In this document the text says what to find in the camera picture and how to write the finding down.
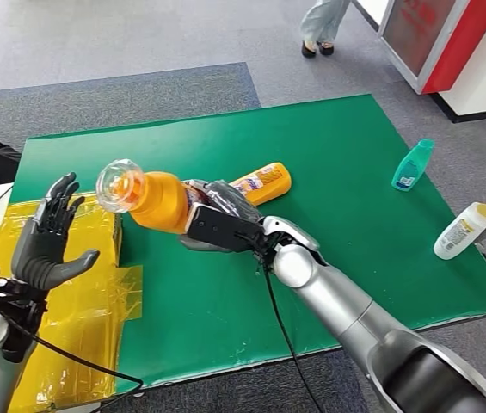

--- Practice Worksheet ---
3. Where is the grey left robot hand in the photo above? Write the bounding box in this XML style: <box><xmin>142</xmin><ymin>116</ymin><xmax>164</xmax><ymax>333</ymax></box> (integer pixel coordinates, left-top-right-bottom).
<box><xmin>11</xmin><ymin>172</ymin><xmax>100</xmax><ymax>293</ymax></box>

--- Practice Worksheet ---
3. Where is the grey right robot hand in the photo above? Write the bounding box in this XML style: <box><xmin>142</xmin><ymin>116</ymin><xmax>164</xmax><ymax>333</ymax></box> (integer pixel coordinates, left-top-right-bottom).
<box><xmin>179</xmin><ymin>178</ymin><xmax>265</xmax><ymax>253</ymax></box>

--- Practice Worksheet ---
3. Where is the orange bottle with clear cap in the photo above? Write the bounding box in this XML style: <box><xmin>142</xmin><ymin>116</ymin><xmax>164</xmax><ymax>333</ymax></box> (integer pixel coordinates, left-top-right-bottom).
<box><xmin>95</xmin><ymin>158</ymin><xmax>210</xmax><ymax>237</ymax></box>
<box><xmin>229</xmin><ymin>162</ymin><xmax>293</xmax><ymax>208</ymax></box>

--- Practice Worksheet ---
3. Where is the teal plastic bottle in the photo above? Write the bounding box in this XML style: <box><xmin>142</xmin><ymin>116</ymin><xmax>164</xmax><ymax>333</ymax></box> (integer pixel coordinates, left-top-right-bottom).
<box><xmin>391</xmin><ymin>139</ymin><xmax>435</xmax><ymax>194</ymax></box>

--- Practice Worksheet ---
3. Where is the white bottle with yellow cap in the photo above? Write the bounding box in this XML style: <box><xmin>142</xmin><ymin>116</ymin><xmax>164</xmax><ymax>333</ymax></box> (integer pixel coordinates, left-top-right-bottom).
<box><xmin>433</xmin><ymin>202</ymin><xmax>486</xmax><ymax>262</ymax></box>

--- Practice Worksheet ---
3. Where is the yellow taped cardboard box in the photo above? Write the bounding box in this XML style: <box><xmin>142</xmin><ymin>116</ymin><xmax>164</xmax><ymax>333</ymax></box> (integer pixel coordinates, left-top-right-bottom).
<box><xmin>0</xmin><ymin>188</ymin><xmax>143</xmax><ymax>413</ymax></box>

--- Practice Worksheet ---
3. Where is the green table mat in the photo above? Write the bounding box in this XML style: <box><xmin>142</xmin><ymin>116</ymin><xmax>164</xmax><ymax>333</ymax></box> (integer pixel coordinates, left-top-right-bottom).
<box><xmin>10</xmin><ymin>94</ymin><xmax>486</xmax><ymax>396</ymax></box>

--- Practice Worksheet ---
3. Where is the person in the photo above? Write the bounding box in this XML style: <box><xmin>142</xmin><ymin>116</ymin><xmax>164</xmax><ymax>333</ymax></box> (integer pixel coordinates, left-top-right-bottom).
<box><xmin>299</xmin><ymin>0</ymin><xmax>352</xmax><ymax>59</ymax></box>

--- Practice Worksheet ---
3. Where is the red and white sign board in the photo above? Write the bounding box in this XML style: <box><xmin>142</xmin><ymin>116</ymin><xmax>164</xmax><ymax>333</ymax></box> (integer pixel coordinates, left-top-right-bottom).
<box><xmin>377</xmin><ymin>0</ymin><xmax>486</xmax><ymax>96</ymax></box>

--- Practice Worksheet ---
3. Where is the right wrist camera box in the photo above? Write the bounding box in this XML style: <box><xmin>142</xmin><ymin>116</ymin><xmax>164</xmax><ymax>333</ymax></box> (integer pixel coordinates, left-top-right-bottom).
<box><xmin>184</xmin><ymin>203</ymin><xmax>268</xmax><ymax>256</ymax></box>

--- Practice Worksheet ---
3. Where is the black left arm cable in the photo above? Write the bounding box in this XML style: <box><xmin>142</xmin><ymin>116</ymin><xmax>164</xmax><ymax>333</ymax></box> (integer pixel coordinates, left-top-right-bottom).
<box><xmin>0</xmin><ymin>305</ymin><xmax>145</xmax><ymax>413</ymax></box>

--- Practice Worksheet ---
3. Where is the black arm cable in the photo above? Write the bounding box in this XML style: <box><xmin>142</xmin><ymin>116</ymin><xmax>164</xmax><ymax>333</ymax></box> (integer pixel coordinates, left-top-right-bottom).
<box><xmin>0</xmin><ymin>305</ymin><xmax>145</xmax><ymax>413</ymax></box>
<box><xmin>263</xmin><ymin>264</ymin><xmax>326</xmax><ymax>413</ymax></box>

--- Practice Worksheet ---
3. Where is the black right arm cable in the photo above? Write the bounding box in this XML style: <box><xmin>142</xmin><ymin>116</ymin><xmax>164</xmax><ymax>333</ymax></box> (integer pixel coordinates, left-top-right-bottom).
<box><xmin>263</xmin><ymin>264</ymin><xmax>326</xmax><ymax>413</ymax></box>

